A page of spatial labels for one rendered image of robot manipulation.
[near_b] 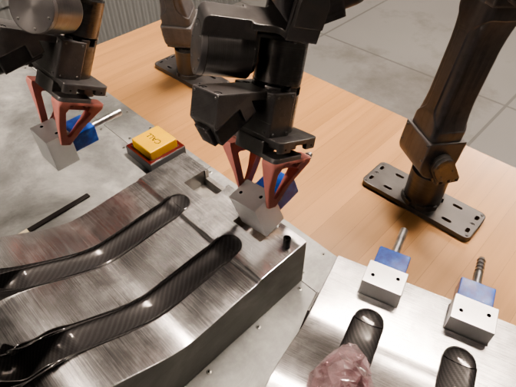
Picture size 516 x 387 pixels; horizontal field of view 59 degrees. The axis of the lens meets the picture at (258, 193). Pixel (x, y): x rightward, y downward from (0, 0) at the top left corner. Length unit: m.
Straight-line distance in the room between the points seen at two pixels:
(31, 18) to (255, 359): 0.49
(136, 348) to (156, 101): 0.64
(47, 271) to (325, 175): 0.49
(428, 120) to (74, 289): 0.52
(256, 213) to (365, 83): 2.17
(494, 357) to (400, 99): 2.09
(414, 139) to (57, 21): 0.50
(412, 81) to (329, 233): 2.09
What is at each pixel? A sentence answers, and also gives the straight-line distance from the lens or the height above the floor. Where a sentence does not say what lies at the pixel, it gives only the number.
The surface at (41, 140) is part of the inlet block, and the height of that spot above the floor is 0.96.
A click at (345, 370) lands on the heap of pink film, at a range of 0.50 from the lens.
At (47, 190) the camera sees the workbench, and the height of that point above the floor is 0.80.
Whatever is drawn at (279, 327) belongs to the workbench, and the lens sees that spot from 0.64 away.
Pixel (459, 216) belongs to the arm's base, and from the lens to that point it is 0.81.
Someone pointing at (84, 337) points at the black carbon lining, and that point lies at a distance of 0.53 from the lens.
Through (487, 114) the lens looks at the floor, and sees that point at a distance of 2.65.
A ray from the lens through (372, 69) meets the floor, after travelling 2.83.
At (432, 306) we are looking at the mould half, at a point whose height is 0.86.
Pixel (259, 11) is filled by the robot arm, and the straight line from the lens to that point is 0.52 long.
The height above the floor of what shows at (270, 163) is 1.02.
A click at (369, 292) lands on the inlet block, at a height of 0.86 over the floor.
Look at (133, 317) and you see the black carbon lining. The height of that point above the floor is 0.89.
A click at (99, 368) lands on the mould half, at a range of 0.50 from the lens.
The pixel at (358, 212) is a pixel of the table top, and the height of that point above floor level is 0.80.
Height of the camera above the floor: 1.36
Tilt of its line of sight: 45 degrees down
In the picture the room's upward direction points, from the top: straight up
